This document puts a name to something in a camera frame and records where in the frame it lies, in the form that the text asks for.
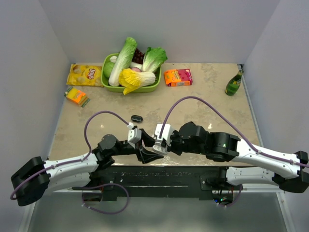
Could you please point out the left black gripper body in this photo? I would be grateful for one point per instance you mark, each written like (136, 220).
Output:
(130, 149)

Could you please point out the orange yellow sponge pack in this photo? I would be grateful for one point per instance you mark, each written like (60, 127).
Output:
(76, 96)

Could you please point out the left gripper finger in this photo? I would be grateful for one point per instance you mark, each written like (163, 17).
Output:
(148, 140)
(148, 156)

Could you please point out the green plastic basin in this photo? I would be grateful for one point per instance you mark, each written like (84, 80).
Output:
(150, 88)

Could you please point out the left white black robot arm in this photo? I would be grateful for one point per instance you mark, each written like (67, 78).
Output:
(37, 176)

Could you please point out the yellow napa cabbage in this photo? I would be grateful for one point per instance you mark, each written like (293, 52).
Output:
(132, 80)

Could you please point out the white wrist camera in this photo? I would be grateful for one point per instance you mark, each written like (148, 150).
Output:
(134, 134)
(166, 134)

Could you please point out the green glass bottle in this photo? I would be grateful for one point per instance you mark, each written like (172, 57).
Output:
(234, 84)

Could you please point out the round green cabbage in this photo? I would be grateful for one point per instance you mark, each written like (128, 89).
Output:
(107, 68)

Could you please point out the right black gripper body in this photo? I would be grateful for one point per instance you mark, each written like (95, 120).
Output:
(177, 145)

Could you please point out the orange pink snack box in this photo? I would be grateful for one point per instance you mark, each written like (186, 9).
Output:
(178, 77)

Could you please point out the green leaf lettuce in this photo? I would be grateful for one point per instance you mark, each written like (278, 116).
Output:
(153, 59)

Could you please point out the white radish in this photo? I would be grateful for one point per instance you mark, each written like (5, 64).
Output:
(133, 64)

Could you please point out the black earbud charging case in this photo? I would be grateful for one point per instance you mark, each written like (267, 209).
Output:
(137, 118)

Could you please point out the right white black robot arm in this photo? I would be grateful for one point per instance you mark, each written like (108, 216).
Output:
(265, 166)

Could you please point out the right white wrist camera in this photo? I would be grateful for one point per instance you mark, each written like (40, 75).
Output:
(166, 134)

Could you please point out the green napa cabbage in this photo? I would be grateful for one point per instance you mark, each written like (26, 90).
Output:
(123, 60)

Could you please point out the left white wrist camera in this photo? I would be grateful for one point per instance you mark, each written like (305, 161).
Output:
(134, 134)

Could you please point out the yellow Lays chips bag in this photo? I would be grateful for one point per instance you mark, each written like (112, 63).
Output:
(84, 75)

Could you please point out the dark red grapes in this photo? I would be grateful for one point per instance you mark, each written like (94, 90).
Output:
(138, 56)

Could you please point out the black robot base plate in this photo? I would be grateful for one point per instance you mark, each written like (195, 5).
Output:
(161, 181)

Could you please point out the pink onion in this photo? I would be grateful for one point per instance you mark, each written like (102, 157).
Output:
(136, 69)

